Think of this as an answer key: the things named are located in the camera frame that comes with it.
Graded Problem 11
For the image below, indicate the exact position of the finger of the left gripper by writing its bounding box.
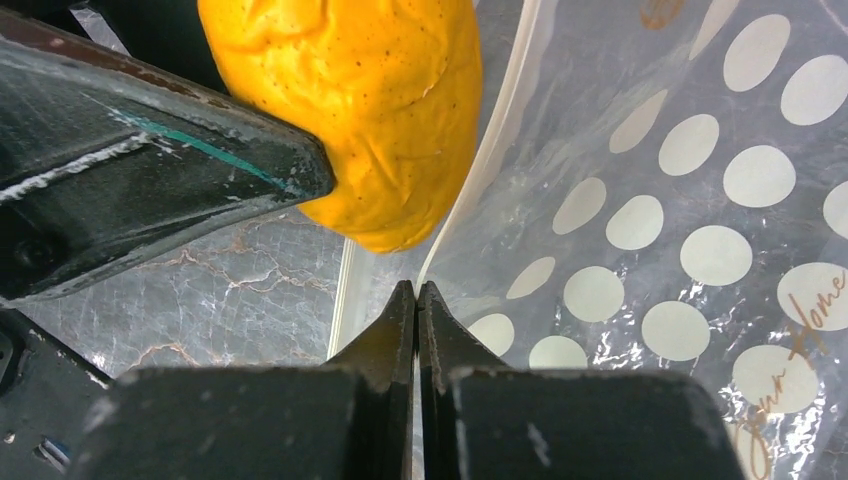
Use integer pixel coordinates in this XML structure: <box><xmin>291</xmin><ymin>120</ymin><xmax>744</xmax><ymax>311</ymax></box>
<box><xmin>1</xmin><ymin>7</ymin><xmax>335</xmax><ymax>307</ymax></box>

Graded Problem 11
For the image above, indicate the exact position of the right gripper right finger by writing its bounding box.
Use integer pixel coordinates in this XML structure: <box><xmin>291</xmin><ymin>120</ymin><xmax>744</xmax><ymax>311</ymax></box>
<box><xmin>417</xmin><ymin>282</ymin><xmax>743</xmax><ymax>479</ymax></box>

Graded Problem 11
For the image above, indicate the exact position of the yellow toy mango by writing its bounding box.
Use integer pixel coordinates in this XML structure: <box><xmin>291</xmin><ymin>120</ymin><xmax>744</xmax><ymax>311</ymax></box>
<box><xmin>197</xmin><ymin>1</ymin><xmax>483</xmax><ymax>254</ymax></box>

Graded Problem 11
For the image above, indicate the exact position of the clear polka-dot zip bag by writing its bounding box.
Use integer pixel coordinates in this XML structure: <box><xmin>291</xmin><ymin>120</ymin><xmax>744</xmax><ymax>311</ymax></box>
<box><xmin>329</xmin><ymin>1</ymin><xmax>847</xmax><ymax>479</ymax></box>

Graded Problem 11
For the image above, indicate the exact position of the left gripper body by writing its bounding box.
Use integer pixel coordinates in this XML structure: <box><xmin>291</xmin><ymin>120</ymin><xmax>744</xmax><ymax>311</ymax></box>
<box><xmin>1</xmin><ymin>309</ymin><xmax>111</xmax><ymax>479</ymax></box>

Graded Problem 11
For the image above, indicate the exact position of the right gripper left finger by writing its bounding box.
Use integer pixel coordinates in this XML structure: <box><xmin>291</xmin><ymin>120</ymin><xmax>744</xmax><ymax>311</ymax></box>
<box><xmin>67</xmin><ymin>281</ymin><xmax>416</xmax><ymax>479</ymax></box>

